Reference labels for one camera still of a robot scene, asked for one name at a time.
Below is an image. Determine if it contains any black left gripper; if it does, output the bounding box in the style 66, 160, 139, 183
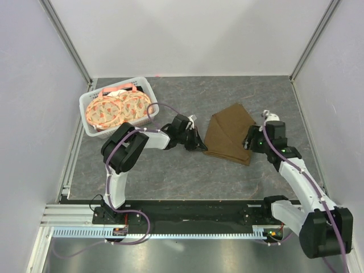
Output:
177, 126, 206, 151

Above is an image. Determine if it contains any brown cloth napkin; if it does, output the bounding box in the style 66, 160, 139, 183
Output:
204, 103, 255, 166

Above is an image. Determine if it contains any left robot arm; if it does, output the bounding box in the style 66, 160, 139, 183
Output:
101, 114, 208, 224

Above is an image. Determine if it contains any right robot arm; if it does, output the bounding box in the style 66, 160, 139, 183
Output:
243, 115, 353, 259

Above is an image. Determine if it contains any white plastic basket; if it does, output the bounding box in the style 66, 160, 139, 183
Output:
79, 77, 159, 139

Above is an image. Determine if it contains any white cloth in basket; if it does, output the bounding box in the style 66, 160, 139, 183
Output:
107, 89, 126, 97

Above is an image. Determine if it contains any orange floral mesh bag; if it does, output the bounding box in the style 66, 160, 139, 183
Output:
85, 83, 154, 131

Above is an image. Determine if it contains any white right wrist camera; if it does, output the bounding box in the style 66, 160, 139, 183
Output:
262, 110, 280, 123

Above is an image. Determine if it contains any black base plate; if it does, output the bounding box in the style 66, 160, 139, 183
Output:
92, 200, 281, 227

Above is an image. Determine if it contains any slotted cable duct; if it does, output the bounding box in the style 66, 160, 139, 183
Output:
53, 222, 280, 239

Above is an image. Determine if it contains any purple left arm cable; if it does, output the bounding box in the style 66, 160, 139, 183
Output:
51, 102, 185, 258

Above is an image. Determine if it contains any right aluminium frame post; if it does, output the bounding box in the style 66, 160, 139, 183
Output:
289, 0, 342, 84

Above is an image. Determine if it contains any aluminium frame post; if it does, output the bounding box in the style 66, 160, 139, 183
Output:
39, 0, 93, 86
289, 0, 342, 84

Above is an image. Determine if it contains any left aluminium frame post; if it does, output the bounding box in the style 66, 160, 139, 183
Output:
39, 0, 93, 86

